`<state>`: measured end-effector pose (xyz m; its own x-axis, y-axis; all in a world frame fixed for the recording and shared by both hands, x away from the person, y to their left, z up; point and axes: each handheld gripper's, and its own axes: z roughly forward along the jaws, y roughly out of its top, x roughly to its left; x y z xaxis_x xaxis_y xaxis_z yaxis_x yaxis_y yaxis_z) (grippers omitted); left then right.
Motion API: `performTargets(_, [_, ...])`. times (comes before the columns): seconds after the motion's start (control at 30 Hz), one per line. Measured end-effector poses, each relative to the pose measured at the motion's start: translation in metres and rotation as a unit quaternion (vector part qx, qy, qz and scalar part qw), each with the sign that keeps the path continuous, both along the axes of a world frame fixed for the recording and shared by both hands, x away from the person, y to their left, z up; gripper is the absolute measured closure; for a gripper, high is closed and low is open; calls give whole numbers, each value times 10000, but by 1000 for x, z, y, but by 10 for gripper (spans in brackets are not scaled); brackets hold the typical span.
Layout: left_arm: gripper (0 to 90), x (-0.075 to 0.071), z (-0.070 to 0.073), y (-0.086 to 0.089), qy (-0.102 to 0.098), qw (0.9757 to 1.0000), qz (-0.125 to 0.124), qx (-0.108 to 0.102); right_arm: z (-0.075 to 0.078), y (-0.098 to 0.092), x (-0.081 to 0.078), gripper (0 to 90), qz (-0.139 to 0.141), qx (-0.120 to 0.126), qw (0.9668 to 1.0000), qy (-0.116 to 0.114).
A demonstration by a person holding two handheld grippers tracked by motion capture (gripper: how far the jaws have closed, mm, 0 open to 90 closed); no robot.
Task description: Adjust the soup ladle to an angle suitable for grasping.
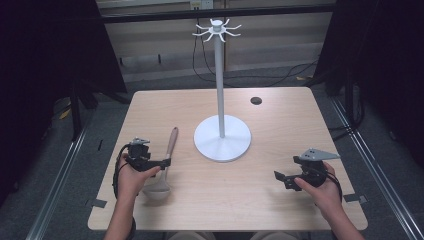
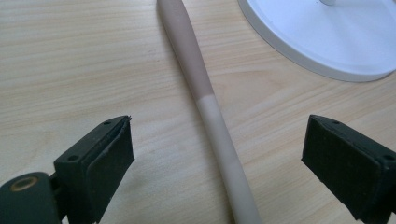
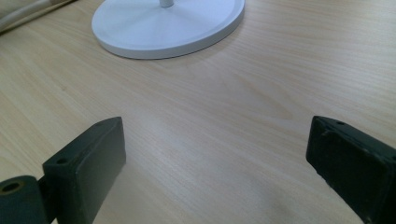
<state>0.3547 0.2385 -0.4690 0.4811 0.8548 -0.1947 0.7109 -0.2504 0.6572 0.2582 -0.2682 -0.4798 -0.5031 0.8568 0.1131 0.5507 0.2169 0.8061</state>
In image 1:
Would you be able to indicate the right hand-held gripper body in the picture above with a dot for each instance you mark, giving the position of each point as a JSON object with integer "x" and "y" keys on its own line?
{"x": 313, "y": 170}

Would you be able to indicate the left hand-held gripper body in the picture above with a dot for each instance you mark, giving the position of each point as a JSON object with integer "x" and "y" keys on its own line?
{"x": 138, "y": 156}

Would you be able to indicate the person's left hand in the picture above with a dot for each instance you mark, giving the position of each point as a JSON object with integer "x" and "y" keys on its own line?
{"x": 133, "y": 181}

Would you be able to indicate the person's right hand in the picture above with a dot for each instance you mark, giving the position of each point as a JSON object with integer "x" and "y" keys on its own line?
{"x": 321, "y": 195}

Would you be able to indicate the grey tape patch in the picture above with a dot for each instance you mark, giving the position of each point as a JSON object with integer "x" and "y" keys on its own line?
{"x": 96, "y": 202}
{"x": 355, "y": 198}

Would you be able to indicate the white hook stand rack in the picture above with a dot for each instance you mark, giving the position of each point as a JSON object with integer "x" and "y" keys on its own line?
{"x": 220, "y": 133}

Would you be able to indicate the black curtain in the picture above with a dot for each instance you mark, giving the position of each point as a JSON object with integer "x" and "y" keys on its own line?
{"x": 50, "y": 50}
{"x": 376, "y": 50}

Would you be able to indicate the black horizontal bar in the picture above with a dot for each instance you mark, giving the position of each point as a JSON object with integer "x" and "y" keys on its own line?
{"x": 216, "y": 14}

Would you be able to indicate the metal floor rail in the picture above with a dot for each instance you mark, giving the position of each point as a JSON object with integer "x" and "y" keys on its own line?
{"x": 56, "y": 190}
{"x": 376, "y": 173}

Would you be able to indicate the white wall socket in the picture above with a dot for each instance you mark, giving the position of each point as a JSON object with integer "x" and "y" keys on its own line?
{"x": 201, "y": 4}

